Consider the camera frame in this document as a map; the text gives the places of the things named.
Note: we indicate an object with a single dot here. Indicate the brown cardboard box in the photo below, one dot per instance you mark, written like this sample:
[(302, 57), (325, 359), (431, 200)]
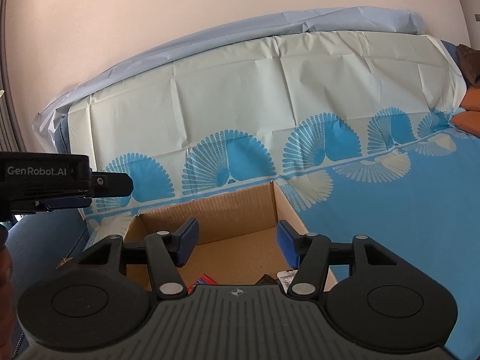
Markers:
[(237, 233)]

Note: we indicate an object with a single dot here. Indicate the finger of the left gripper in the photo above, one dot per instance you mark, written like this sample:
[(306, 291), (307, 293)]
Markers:
[(111, 184)]

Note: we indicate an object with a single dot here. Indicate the brown cushion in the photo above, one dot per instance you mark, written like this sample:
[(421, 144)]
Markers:
[(469, 60)]

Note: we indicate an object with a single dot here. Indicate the blue fabric sofa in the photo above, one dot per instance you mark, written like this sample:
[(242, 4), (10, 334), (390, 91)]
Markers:
[(39, 242)]

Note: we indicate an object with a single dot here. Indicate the blue white patterned cloth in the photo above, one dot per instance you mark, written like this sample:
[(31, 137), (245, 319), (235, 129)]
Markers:
[(355, 127)]

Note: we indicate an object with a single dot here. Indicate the orange cushion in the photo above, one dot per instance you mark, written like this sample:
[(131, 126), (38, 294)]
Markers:
[(467, 118)]

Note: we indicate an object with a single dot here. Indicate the silver snack stick packet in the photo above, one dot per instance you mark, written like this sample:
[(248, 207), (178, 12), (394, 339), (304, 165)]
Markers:
[(285, 278)]

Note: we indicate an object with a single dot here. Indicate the person's left hand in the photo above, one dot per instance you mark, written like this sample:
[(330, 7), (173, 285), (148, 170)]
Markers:
[(7, 313)]

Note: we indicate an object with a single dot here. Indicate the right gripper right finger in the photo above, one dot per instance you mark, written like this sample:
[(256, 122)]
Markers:
[(308, 255)]

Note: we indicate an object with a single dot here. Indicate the light blue plastic sheet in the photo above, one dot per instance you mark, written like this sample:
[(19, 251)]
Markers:
[(364, 18)]

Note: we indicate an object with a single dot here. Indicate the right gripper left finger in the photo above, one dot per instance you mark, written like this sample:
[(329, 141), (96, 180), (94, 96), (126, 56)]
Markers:
[(166, 252)]

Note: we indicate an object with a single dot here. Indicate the red orange snack packet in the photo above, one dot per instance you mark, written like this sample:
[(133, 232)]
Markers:
[(202, 280)]

